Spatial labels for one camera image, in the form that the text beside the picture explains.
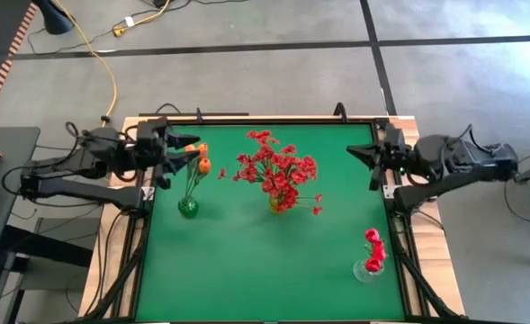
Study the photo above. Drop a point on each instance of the grey desk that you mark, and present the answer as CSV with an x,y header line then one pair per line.
x,y
8,216

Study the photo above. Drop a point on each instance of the green table mat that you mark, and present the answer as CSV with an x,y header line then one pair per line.
x,y
246,252

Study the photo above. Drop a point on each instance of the red artificial tulip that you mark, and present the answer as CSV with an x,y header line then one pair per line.
x,y
372,234
372,264
379,252

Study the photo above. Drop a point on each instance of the clear glass vase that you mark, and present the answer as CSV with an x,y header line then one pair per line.
x,y
359,272

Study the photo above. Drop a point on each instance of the yellow glass vase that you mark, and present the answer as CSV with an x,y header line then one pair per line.
x,y
273,208

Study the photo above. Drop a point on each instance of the silver corner bracket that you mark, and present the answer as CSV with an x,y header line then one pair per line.
x,y
388,192
147,192

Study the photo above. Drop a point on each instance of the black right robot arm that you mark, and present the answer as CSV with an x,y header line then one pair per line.
x,y
449,186

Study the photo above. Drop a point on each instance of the green glass vase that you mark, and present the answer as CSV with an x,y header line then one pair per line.
x,y
188,208

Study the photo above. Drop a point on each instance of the black desk leg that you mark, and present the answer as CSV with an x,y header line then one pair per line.
x,y
44,245

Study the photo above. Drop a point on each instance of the black flat bar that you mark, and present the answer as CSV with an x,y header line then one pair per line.
x,y
224,114

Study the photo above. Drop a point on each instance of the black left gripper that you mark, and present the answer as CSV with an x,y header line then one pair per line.
x,y
154,155

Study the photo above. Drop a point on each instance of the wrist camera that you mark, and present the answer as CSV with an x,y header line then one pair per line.
x,y
152,128
395,134

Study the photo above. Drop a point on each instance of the wooden table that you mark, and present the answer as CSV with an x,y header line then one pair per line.
x,y
431,238

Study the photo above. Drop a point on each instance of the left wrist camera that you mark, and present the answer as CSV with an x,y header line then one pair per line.
x,y
152,128

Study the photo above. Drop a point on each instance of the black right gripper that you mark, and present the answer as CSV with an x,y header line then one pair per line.
x,y
397,157

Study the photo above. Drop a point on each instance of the red small-flower bunch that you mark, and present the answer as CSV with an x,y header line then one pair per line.
x,y
251,173
298,175

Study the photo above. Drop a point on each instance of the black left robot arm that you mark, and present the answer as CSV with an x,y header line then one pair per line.
x,y
84,193

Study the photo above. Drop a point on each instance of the black table frame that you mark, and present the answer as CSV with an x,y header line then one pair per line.
x,y
136,270

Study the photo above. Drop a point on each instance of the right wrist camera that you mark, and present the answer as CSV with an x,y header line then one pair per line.
x,y
395,134

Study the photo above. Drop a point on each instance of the black lamp base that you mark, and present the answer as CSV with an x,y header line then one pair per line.
x,y
55,18

